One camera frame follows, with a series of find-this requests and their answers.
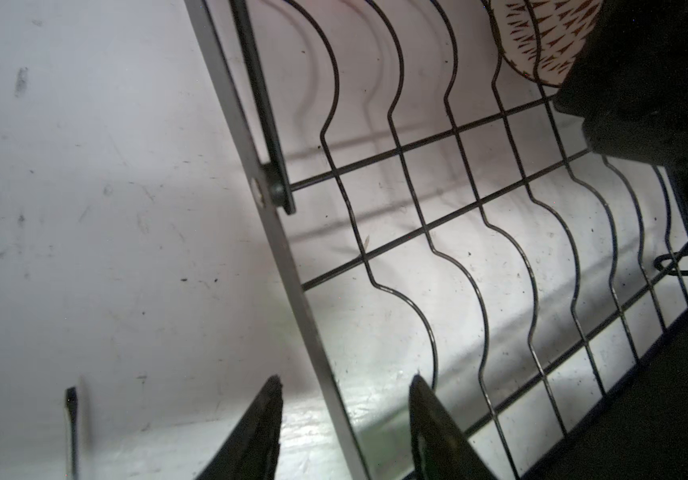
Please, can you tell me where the white patterned bowl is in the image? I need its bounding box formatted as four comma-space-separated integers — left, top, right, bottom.
488, 0, 603, 88

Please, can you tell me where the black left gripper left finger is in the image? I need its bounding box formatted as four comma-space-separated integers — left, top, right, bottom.
196, 375, 283, 480

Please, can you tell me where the black wire dish rack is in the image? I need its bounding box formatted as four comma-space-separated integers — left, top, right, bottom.
187, 1, 688, 479

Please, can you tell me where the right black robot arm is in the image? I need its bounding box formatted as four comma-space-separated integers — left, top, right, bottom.
555, 1, 688, 215

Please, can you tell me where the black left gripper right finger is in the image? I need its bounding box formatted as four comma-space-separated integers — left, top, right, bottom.
409, 375, 495, 480

